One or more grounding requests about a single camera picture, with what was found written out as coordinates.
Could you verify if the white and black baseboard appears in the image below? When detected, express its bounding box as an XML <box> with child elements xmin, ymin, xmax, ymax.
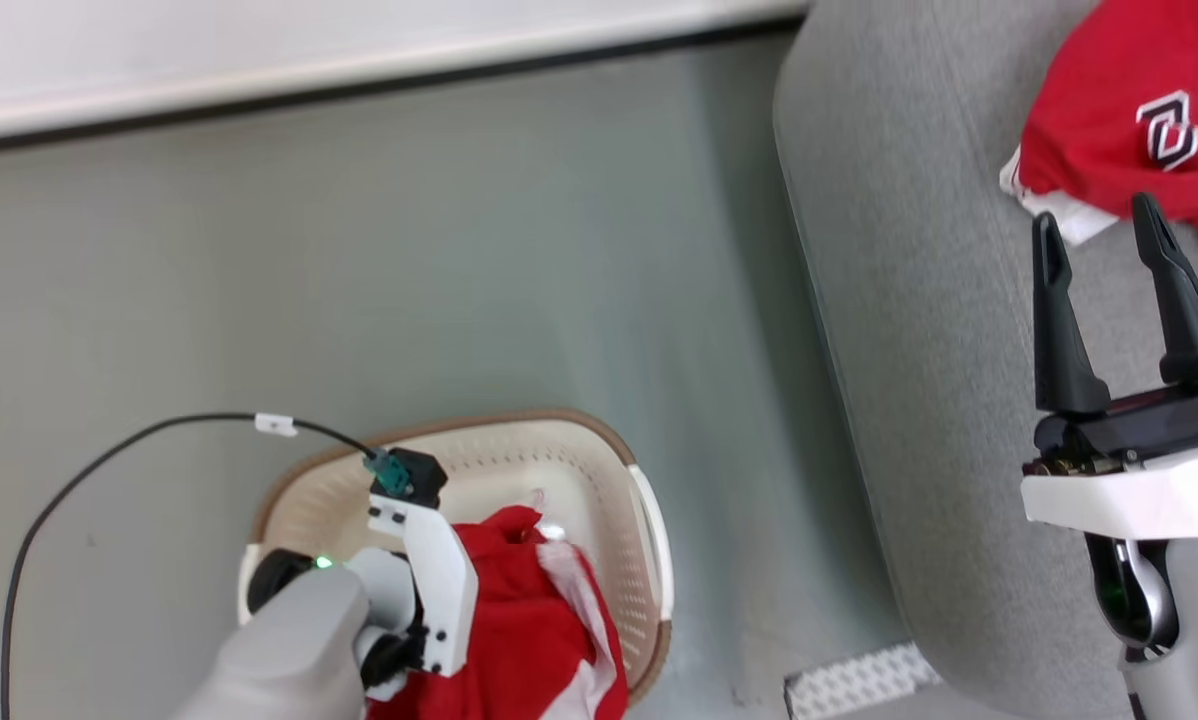
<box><xmin>0</xmin><ymin>0</ymin><xmax>810</xmax><ymax>157</ymax></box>

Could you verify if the white perforated floor strip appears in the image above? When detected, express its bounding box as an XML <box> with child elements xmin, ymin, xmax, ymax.
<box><xmin>784</xmin><ymin>643</ymin><xmax>945</xmax><ymax>720</ymax></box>

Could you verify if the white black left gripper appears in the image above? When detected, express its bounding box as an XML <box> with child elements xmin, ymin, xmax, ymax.
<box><xmin>349</xmin><ymin>495</ymin><xmax>480</xmax><ymax>696</ymax></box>

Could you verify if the red garment with white trim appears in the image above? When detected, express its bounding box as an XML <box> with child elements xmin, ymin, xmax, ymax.
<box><xmin>364</xmin><ymin>505</ymin><xmax>630</xmax><ymax>720</ymax></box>

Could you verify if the red jersey with lettering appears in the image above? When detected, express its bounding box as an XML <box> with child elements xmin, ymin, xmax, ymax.
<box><xmin>999</xmin><ymin>0</ymin><xmax>1198</xmax><ymax>257</ymax></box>

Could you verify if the cream perforated laundry basket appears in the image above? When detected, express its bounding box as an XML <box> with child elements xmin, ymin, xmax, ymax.
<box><xmin>237</xmin><ymin>408</ymin><xmax>675</xmax><ymax>707</ymax></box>

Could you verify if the grey fabric sofa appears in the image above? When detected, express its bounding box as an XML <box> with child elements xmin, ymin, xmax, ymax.
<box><xmin>771</xmin><ymin>0</ymin><xmax>1198</xmax><ymax>720</ymax></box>

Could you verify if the thin black cable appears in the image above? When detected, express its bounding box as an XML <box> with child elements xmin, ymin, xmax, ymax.
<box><xmin>0</xmin><ymin>411</ymin><xmax>380</xmax><ymax>720</ymax></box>

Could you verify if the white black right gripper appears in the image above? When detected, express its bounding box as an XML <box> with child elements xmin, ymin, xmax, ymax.
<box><xmin>1021</xmin><ymin>192</ymin><xmax>1198</xmax><ymax>541</ymax></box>

